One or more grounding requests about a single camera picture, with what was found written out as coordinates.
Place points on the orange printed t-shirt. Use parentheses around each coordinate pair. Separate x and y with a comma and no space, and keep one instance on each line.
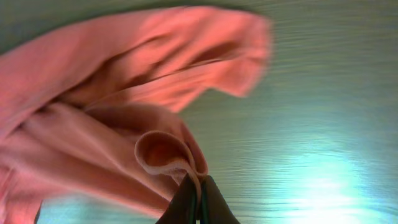
(92,107)

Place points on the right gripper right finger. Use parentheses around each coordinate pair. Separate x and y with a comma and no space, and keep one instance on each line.
(214,209)

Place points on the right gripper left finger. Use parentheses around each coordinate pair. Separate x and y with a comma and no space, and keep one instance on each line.
(182,208)

